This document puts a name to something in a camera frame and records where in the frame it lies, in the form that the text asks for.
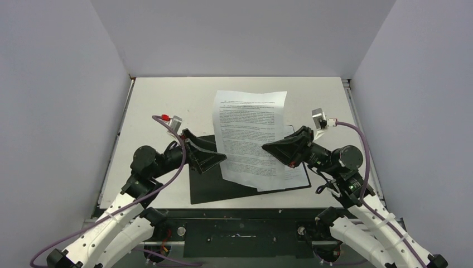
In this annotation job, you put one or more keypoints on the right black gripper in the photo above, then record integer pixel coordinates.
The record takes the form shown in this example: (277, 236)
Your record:
(303, 146)

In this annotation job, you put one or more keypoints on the aluminium frame rail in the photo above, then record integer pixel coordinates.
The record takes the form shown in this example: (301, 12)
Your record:
(237, 238)

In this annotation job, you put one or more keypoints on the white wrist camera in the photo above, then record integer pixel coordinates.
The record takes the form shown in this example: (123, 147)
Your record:
(322, 123)
(175, 124)

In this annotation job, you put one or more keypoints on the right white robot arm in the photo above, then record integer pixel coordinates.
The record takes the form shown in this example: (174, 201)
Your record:
(385, 243)

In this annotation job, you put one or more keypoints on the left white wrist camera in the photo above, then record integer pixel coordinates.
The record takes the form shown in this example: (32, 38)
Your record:
(175, 124)

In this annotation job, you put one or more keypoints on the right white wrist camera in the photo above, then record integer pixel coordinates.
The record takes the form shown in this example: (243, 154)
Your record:
(322, 123)

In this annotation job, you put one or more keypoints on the grey and black folder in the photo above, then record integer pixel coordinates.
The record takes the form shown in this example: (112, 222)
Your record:
(211, 187)

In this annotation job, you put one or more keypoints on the printed paper sheet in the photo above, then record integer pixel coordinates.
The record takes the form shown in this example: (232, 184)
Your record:
(243, 122)
(296, 177)

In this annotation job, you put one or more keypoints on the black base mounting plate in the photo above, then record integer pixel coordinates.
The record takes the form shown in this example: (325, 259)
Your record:
(347, 257)

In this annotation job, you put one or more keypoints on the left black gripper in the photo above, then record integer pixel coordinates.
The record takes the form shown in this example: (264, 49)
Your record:
(204, 153)

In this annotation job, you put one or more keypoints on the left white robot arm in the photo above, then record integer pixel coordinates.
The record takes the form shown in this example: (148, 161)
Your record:
(130, 220)

